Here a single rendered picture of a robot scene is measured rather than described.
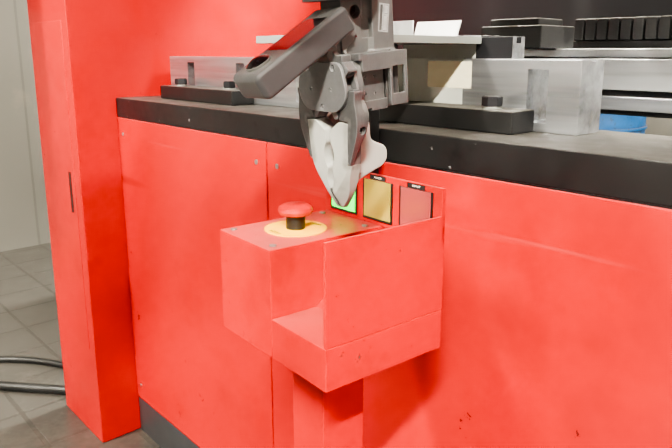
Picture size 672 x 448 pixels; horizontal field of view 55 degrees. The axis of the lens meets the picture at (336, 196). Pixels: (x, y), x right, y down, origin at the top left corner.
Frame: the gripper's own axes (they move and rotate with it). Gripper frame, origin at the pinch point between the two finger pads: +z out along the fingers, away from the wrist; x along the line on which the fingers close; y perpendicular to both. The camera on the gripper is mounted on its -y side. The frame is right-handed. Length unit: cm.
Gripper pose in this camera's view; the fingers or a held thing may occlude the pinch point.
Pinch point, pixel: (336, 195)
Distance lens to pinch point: 64.7
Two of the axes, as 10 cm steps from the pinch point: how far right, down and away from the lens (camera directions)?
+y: 7.8, -2.2, 5.9
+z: 0.7, 9.6, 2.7
